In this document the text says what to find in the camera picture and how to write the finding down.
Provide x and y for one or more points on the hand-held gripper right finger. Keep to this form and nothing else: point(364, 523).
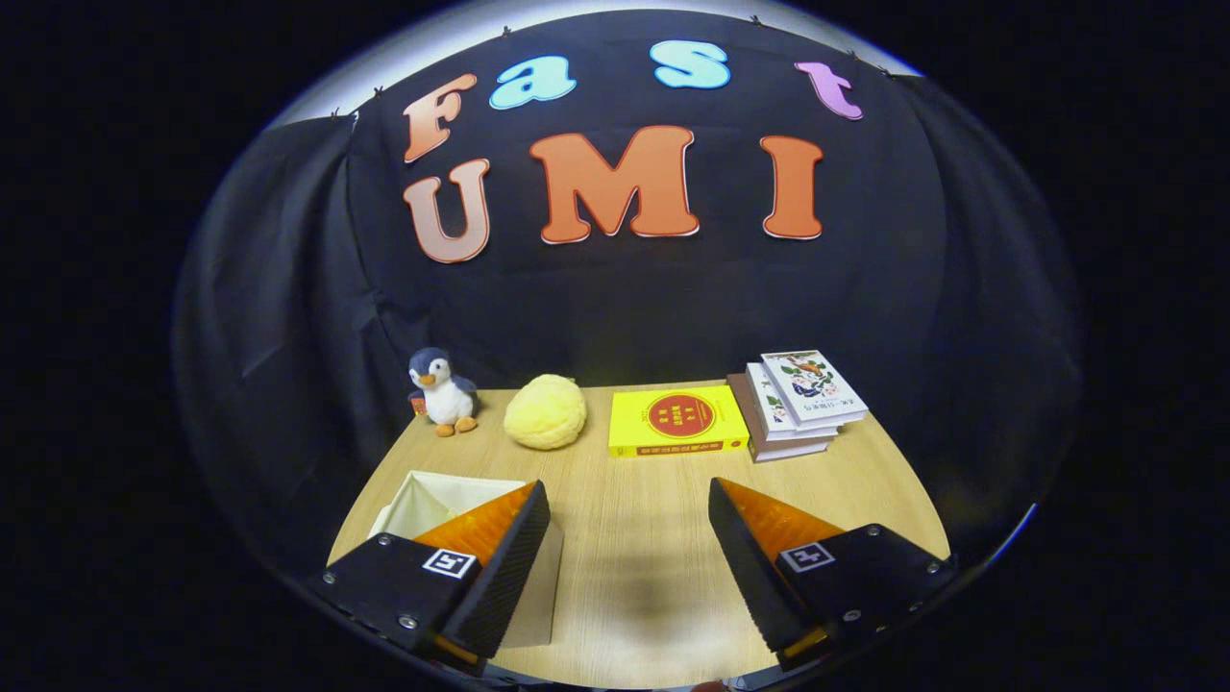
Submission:
point(750, 572)

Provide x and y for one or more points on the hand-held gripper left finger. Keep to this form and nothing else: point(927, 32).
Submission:
point(504, 572)

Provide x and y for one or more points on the beige fabric storage box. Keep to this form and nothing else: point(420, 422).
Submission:
point(432, 500)

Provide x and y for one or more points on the yellow round plush cushion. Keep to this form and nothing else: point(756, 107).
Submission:
point(545, 413)

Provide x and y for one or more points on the brown cover book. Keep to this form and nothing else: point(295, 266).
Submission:
point(742, 404)

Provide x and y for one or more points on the yellow book with red circle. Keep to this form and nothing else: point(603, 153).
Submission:
point(677, 418)

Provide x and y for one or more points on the penguin plush toy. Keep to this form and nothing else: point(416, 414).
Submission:
point(444, 399)

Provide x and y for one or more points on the white floral cover book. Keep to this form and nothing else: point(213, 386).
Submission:
point(812, 384)

